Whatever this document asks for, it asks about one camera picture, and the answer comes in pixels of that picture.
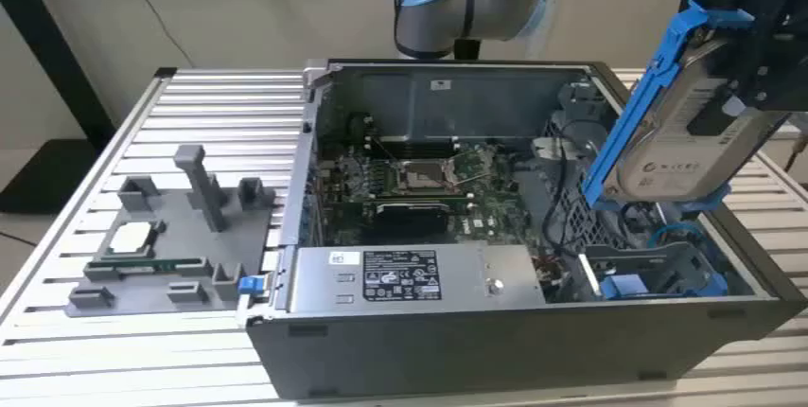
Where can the black frame post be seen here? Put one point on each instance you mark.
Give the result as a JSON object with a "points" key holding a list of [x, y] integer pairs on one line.
{"points": [[44, 38]]}

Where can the silver power supply unit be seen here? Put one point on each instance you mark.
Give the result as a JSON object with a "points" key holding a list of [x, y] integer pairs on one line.
{"points": [[505, 265]]}

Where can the blue case latch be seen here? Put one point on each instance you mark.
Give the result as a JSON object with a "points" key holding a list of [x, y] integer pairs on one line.
{"points": [[250, 285]]}

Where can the black RAM slot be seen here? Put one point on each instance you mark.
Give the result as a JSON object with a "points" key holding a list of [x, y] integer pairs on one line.
{"points": [[410, 152], [422, 199], [422, 194], [410, 143]]}

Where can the black floor pad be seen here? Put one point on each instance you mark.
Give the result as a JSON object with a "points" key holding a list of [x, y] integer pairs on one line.
{"points": [[44, 175]]}

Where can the grey metal disk bay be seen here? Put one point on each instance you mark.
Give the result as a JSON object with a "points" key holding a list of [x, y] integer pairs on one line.
{"points": [[669, 270]]}

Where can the green RAM stick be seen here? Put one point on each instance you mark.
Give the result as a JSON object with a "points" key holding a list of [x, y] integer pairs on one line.
{"points": [[145, 265]]}

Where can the hard disk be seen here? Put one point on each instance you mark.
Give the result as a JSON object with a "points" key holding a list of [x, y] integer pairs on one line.
{"points": [[669, 165]]}

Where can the grey plastic parts rack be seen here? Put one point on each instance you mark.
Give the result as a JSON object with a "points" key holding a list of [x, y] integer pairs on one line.
{"points": [[189, 284]]}

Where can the black open PC case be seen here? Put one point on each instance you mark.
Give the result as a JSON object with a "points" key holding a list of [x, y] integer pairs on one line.
{"points": [[441, 355]]}

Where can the green Dell motherboard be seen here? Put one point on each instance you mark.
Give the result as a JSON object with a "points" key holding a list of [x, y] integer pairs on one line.
{"points": [[498, 217]]}

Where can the blue disk carrier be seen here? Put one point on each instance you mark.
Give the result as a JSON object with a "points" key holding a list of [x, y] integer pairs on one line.
{"points": [[624, 286]]}

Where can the thin metal locking lever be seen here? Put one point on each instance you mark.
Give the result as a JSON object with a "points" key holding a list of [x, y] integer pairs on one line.
{"points": [[384, 148]]}

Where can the CPU socket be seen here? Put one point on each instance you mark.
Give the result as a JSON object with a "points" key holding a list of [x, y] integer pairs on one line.
{"points": [[420, 175]]}

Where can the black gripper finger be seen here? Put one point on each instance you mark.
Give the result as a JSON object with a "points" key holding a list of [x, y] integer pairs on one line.
{"points": [[716, 116]]}

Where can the silver CPU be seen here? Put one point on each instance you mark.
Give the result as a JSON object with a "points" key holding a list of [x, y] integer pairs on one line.
{"points": [[132, 239]]}

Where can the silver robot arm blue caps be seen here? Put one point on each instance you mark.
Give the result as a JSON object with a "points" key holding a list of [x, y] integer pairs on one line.
{"points": [[441, 23]]}

